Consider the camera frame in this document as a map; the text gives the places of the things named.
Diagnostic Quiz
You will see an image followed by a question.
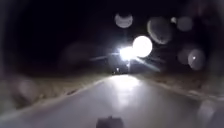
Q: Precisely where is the grey asphalt road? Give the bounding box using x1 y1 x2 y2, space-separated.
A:
0 74 224 128

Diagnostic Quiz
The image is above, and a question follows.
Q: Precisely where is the robot's own part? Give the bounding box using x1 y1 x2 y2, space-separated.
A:
96 115 125 128

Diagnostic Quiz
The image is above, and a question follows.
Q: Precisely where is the dry grass verge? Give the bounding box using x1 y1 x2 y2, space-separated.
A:
135 70 224 101
0 72 108 116

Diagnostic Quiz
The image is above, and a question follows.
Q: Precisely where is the pale road edge strip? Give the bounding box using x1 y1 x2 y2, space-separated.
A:
0 77 109 122

